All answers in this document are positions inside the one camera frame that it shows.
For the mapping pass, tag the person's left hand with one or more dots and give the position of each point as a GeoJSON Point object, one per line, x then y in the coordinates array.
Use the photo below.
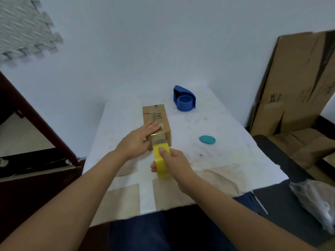
{"type": "Point", "coordinates": [133, 142]}

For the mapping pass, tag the person's right hand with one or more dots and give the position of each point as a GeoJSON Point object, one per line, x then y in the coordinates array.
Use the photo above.
{"type": "Point", "coordinates": [179, 165]}

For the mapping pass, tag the person's left thumb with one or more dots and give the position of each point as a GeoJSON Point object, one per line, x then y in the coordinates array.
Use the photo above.
{"type": "Point", "coordinates": [148, 144]}

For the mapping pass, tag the person's right thumb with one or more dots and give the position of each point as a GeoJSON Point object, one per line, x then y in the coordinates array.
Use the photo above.
{"type": "Point", "coordinates": [164, 154]}

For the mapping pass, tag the yellow tape roll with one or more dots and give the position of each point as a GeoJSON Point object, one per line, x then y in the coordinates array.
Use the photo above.
{"type": "Point", "coordinates": [162, 171]}

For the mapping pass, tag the small brown cardboard box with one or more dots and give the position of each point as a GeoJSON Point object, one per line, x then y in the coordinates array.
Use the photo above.
{"type": "Point", "coordinates": [159, 114]}

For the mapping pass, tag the person's right forearm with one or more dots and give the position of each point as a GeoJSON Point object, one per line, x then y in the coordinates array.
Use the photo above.
{"type": "Point", "coordinates": [235, 216]}

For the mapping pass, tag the person's left forearm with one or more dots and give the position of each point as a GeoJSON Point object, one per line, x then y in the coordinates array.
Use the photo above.
{"type": "Point", "coordinates": [65, 203]}

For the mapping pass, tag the teal oval box cutter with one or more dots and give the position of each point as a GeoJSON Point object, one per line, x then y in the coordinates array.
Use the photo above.
{"type": "Point", "coordinates": [206, 139]}

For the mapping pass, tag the blue tape dispenser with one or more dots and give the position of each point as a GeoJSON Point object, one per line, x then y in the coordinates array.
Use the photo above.
{"type": "Point", "coordinates": [184, 101]}

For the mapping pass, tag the white stained table cover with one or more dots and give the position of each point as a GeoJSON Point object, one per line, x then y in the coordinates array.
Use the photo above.
{"type": "Point", "coordinates": [222, 159]}

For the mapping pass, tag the person's blue trousers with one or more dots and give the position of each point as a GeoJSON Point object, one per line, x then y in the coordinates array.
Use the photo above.
{"type": "Point", "coordinates": [170, 232]}

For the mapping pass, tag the black padded seat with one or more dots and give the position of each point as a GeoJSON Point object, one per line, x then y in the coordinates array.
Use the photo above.
{"type": "Point", "coordinates": [280, 201]}

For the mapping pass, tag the dark wooden cabinet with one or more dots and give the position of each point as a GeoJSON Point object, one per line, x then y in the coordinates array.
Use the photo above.
{"type": "Point", "coordinates": [31, 196]}

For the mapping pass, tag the folded brown cardboard boxes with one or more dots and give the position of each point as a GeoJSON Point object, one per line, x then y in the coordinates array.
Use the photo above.
{"type": "Point", "coordinates": [306, 146]}

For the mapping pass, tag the flattened brown cardboard sheet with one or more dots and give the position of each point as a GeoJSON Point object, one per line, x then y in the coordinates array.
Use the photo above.
{"type": "Point", "coordinates": [293, 83]}

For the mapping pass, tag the clear plastic bag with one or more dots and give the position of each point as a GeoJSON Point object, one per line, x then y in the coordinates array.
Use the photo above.
{"type": "Point", "coordinates": [315, 201]}

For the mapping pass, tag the grey foam puzzle mat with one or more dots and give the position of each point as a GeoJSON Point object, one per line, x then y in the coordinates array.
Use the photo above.
{"type": "Point", "coordinates": [23, 28]}

